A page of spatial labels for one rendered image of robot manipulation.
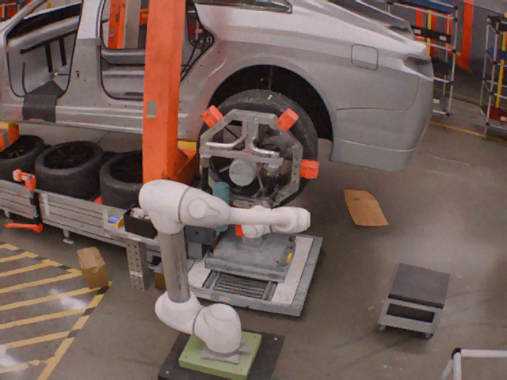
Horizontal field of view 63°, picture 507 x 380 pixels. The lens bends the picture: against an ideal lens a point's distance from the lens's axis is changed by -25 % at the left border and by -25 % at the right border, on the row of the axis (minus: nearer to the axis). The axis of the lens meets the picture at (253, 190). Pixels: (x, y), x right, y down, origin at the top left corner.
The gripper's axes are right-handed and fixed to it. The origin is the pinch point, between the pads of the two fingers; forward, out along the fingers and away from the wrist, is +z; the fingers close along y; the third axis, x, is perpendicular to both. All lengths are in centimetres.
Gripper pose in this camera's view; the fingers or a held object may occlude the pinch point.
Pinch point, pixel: (271, 188)
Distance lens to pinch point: 262.0
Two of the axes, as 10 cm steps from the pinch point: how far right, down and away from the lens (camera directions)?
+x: 0.5, -8.9, -4.6
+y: 9.7, 1.6, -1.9
